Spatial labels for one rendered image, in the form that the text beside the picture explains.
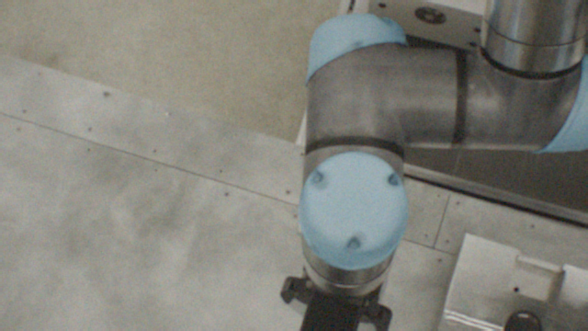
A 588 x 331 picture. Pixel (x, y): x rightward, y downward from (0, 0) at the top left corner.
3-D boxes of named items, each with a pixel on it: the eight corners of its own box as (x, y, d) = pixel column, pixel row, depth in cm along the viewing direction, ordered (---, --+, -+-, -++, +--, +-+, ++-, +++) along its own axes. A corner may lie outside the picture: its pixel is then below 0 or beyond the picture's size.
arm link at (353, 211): (412, 138, 81) (411, 256, 78) (400, 185, 91) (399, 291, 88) (300, 134, 81) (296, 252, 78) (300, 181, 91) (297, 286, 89)
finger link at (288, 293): (322, 298, 110) (345, 286, 101) (317, 315, 109) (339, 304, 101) (277, 280, 109) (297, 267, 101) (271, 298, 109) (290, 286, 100)
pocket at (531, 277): (512, 257, 124) (517, 248, 121) (559, 272, 124) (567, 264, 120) (501, 296, 123) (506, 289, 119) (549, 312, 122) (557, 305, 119)
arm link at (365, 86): (446, 52, 93) (445, 181, 90) (307, 48, 93) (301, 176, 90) (457, 9, 86) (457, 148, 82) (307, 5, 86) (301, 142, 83)
